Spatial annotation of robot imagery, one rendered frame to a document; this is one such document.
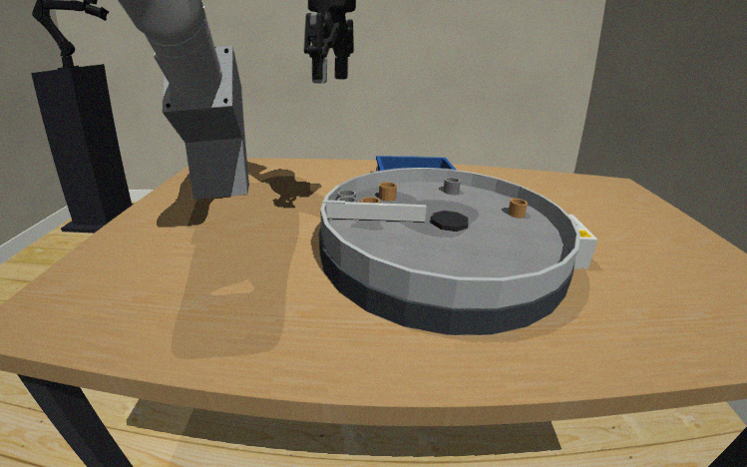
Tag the blue crate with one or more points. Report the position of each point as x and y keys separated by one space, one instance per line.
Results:
x=390 y=163

